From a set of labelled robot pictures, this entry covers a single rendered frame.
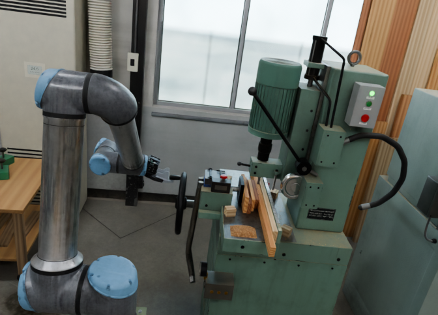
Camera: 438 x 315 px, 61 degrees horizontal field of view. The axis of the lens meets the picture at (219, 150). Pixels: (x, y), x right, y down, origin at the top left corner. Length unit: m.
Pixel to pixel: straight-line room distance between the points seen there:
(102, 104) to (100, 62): 1.68
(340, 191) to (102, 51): 1.84
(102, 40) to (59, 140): 1.68
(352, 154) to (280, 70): 0.46
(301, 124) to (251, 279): 0.71
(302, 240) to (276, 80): 0.69
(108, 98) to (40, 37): 1.69
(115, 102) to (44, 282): 0.56
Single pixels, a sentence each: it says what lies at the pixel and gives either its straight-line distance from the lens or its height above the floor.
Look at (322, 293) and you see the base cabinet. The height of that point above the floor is 0.55.
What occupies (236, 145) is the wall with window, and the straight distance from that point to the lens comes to 3.08.
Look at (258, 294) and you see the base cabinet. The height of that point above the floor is 0.51.
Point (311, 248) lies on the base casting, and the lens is 1.68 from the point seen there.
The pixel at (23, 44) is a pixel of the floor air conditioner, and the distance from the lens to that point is 2.77.
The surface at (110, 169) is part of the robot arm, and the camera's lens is 1.62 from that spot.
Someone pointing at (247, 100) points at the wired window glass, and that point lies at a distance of 3.05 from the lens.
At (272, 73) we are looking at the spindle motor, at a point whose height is 1.47.
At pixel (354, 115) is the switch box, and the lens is 1.50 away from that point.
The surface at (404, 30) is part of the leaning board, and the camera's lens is 3.16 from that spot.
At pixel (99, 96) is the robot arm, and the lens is 1.08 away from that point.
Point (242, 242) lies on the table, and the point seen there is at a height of 0.89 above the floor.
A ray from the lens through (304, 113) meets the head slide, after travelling 1.55.
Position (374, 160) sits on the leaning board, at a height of 0.71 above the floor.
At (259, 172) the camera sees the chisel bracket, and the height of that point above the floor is 1.02.
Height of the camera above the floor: 1.71
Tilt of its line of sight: 22 degrees down
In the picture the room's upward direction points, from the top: 8 degrees clockwise
